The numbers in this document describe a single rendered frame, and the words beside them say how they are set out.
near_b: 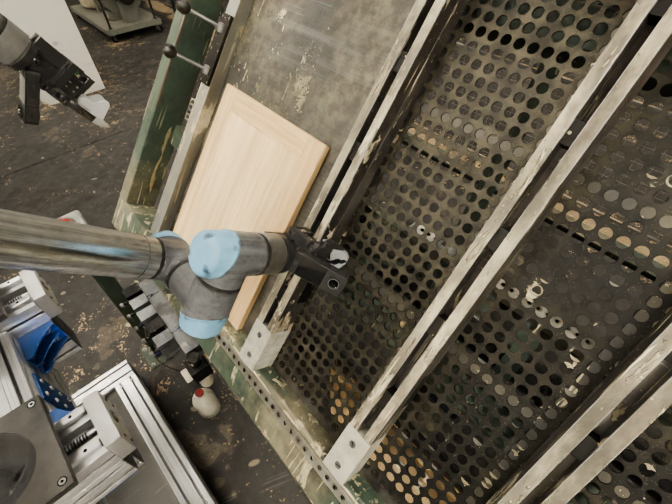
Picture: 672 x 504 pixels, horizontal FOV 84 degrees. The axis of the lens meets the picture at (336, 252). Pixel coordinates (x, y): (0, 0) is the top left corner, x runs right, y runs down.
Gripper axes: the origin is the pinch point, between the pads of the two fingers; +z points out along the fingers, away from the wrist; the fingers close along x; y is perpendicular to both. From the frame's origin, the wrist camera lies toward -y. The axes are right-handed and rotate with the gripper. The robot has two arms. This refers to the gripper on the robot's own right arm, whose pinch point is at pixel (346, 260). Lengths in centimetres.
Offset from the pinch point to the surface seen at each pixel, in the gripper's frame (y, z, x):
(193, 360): 26, -4, 54
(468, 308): -27.7, -4.3, -9.5
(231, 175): 47.3, 0.0, 3.1
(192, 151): 68, -1, 5
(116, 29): 534, 138, 21
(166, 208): 68, -3, 26
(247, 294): 22.1, 0.1, 26.8
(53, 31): 418, 48, 36
